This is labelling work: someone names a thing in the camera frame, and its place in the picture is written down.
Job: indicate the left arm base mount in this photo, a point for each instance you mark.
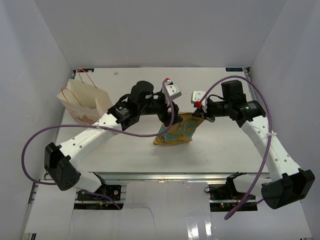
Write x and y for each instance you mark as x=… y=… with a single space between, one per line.
x=106 y=194

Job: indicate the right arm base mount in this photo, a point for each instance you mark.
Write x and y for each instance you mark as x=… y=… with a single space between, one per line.
x=223 y=197

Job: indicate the blue table corner label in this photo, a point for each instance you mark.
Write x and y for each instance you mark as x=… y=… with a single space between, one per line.
x=234 y=69

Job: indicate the aluminium table rail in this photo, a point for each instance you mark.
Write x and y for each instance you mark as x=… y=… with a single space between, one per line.
x=139 y=176

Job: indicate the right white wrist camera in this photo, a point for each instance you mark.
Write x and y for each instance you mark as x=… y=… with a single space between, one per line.
x=199 y=100

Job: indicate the beige paper bag orange handles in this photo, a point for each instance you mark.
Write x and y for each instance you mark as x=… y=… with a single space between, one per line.
x=83 y=100

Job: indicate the kettle chips bag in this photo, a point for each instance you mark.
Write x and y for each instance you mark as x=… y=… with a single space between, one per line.
x=180 y=132

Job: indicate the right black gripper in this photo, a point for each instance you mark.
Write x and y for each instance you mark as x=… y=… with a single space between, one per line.
x=207 y=116

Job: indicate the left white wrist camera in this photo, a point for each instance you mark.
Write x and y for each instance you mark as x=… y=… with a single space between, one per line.
x=170 y=90

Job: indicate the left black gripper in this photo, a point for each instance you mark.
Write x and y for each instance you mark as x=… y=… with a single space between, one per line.
x=165 y=117

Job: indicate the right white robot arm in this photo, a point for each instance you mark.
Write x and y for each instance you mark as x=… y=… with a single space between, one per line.
x=287 y=182

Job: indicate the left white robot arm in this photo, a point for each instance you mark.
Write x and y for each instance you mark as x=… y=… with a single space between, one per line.
x=62 y=161

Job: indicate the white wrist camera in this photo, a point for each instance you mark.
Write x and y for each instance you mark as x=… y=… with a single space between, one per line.
x=170 y=90
x=199 y=100

